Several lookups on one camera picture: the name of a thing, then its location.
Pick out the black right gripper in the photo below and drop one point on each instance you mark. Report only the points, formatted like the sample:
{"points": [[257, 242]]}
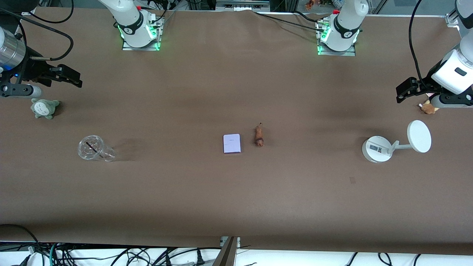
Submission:
{"points": [[36, 68]]}

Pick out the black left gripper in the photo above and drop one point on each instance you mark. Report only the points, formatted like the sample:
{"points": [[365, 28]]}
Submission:
{"points": [[422, 84]]}

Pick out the brown lion statue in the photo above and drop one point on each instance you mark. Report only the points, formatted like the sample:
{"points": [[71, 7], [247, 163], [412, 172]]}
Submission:
{"points": [[259, 136]]}

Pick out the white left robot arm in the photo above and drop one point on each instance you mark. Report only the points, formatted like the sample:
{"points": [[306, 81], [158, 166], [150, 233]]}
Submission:
{"points": [[347, 22]]}

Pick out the grey totoro plush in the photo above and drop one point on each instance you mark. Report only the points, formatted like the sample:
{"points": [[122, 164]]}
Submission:
{"points": [[43, 108]]}

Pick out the white round desk lamp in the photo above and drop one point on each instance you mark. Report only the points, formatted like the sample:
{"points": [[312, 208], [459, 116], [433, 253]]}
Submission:
{"points": [[419, 136]]}

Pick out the dark thin straw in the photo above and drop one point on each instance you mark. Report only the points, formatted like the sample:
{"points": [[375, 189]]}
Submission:
{"points": [[91, 146]]}

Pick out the clear plastic lidded cup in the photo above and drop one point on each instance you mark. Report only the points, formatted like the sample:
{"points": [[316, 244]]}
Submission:
{"points": [[105, 153]]}

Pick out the orange toy figure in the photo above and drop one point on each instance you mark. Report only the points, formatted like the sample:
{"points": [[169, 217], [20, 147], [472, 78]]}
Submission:
{"points": [[309, 4]]}

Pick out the brown table cover sheet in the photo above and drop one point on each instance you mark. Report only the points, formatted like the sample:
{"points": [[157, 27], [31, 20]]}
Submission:
{"points": [[236, 92]]}

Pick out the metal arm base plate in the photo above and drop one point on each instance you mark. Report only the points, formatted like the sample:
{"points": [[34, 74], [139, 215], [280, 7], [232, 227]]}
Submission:
{"points": [[351, 53], [159, 37]]}

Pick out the silver frame rail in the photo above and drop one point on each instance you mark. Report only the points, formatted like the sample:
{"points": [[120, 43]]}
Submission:
{"points": [[242, 4]]}

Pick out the white metal bracket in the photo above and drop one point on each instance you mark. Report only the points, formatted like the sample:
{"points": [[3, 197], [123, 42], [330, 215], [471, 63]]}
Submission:
{"points": [[223, 242]]}

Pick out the brown metal table post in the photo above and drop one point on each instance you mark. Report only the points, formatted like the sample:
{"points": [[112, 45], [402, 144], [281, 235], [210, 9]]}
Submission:
{"points": [[226, 255]]}

